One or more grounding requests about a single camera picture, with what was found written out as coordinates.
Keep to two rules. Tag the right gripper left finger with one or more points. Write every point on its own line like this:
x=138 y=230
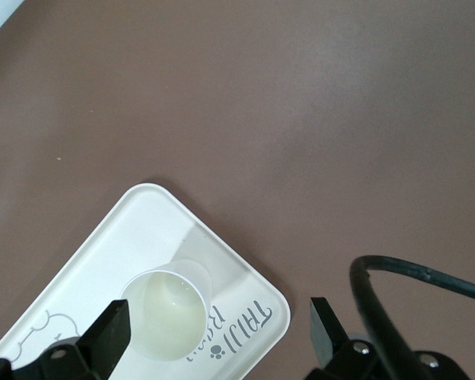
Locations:
x=111 y=336

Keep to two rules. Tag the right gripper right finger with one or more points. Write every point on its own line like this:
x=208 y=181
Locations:
x=328 y=340

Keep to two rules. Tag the cream bear-print tray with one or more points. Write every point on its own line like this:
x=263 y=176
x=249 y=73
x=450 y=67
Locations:
x=142 y=221

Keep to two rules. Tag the white plastic cup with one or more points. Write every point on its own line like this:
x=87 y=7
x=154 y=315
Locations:
x=170 y=312

